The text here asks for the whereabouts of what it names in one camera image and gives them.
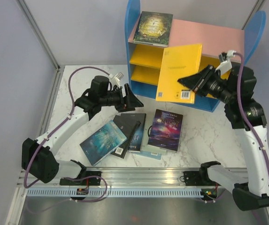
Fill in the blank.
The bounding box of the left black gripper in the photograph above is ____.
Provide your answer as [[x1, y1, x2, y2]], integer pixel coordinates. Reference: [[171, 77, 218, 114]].
[[100, 83, 144, 113]]

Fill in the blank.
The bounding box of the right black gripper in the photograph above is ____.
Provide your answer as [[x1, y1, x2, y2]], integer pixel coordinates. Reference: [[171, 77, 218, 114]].
[[178, 64, 236, 104]]

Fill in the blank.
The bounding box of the yellow paperback book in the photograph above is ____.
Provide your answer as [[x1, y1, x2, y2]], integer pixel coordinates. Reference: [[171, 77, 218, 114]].
[[155, 44, 202, 104]]

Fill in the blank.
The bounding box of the dark Wuthering Heights book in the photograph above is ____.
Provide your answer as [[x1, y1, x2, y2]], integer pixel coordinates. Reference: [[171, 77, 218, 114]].
[[128, 113, 146, 153]]

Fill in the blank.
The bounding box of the purple Robinson Crusoe book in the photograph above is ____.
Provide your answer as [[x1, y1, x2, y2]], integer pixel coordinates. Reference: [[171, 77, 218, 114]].
[[147, 109, 183, 152]]

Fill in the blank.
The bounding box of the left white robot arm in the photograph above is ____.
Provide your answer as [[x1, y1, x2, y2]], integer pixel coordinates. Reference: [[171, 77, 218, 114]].
[[22, 75, 144, 185]]

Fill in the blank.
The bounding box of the black notebook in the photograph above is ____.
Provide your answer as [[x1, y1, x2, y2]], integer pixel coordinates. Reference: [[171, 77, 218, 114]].
[[111, 113, 141, 159]]

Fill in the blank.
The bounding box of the blue shelf with coloured boards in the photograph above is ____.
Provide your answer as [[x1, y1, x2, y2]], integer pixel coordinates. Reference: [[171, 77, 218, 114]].
[[124, 0, 267, 113]]

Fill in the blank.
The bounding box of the grey book with G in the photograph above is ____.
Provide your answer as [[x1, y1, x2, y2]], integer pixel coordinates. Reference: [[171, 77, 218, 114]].
[[141, 126, 167, 155]]

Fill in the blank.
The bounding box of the teal blue book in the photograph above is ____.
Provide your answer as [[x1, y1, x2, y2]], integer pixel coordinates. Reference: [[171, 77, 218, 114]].
[[80, 120, 127, 166]]

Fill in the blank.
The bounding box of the light blue thin book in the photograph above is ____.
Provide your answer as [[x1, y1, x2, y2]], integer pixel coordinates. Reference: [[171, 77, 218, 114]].
[[136, 151, 161, 160]]

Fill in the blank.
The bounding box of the green gold fantasy book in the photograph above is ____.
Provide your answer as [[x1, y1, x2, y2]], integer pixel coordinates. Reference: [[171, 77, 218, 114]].
[[132, 11, 173, 47]]

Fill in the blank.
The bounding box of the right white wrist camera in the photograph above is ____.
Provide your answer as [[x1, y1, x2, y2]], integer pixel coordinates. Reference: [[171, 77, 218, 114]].
[[215, 50, 236, 76]]

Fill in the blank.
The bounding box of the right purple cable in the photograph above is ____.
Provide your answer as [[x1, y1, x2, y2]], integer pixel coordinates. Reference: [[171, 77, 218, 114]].
[[232, 52, 269, 225]]

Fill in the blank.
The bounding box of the aluminium mounting rail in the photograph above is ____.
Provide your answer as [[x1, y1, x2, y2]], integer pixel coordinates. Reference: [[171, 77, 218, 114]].
[[16, 166, 269, 188]]

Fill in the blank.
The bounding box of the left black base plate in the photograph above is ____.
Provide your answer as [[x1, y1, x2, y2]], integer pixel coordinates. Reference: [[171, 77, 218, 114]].
[[60, 171, 101, 187]]

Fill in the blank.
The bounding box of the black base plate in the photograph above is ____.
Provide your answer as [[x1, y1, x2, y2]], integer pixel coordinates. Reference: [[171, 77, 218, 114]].
[[60, 171, 101, 187], [183, 171, 211, 186]]

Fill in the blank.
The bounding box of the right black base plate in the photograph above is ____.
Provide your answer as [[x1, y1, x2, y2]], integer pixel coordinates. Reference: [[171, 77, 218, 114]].
[[183, 171, 211, 186]]

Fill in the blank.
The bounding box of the right aluminium frame post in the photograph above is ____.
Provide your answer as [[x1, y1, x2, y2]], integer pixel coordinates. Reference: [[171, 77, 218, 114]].
[[242, 0, 266, 30]]

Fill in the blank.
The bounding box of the aluminium frame post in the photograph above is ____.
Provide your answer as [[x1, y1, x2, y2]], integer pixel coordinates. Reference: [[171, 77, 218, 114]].
[[16, 0, 61, 71], [242, 0, 266, 30]]

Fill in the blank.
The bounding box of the light blue slotted cable duct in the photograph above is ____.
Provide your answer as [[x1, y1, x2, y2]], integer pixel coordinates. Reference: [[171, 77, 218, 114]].
[[27, 187, 213, 198]]

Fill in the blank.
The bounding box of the left aluminium frame post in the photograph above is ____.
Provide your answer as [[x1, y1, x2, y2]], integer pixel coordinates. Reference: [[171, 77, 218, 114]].
[[16, 0, 61, 71]]

